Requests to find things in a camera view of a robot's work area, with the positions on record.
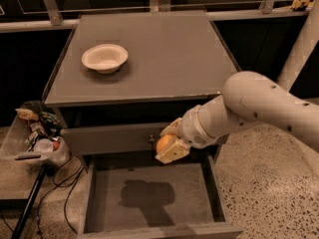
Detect clutter items in bin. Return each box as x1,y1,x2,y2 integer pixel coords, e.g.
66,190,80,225
16,108,62,152

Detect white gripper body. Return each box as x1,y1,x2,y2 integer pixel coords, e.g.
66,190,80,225
179,105,217,149

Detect metal railing frame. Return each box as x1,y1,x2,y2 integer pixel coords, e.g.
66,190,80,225
0,0,314,33

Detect round metal drawer knob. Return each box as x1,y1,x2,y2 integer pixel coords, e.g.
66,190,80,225
148,134,156,144

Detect black stand leg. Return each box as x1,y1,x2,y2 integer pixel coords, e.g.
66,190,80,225
11,165,47,239

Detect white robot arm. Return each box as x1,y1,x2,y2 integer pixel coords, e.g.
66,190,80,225
156,71,319,164

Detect grey open lower drawer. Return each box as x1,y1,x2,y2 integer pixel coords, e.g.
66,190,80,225
77,151,242,239

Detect white diagonal post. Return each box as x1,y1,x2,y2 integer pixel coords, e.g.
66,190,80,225
277,0,319,91

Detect black floor cable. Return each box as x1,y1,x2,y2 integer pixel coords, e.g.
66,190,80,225
34,156,86,239

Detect grey wooden drawer cabinet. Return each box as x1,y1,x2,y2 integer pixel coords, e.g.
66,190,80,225
42,10,252,174

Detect white paper bowl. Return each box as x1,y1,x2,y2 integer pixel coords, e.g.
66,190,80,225
82,44,129,74

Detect orange fruit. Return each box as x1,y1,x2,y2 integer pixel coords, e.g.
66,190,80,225
156,134,175,153

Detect yellow object on ledge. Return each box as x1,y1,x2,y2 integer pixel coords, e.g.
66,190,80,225
291,0,313,11

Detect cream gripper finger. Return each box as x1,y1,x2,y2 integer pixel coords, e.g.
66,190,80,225
159,118,181,136
156,135,190,164

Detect grey upper drawer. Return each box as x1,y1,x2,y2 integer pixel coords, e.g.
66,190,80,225
61,122,168,155

